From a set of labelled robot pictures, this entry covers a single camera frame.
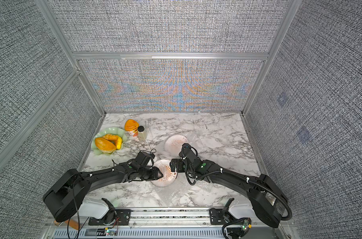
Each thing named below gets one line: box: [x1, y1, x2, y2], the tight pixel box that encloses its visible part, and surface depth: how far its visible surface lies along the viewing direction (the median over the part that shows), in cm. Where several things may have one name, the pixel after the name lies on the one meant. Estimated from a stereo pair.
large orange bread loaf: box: [94, 137, 117, 154], surface depth 94 cm
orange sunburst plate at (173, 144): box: [164, 134, 188, 157], surface depth 102 cm
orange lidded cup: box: [124, 119, 140, 137], surface depth 102 cm
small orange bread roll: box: [102, 133, 119, 141], surface depth 97 cm
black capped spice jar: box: [137, 125, 146, 141], surface depth 100 cm
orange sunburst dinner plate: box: [150, 159, 179, 188], surface depth 87 cm
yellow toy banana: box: [115, 136, 123, 150], surface depth 99 cm
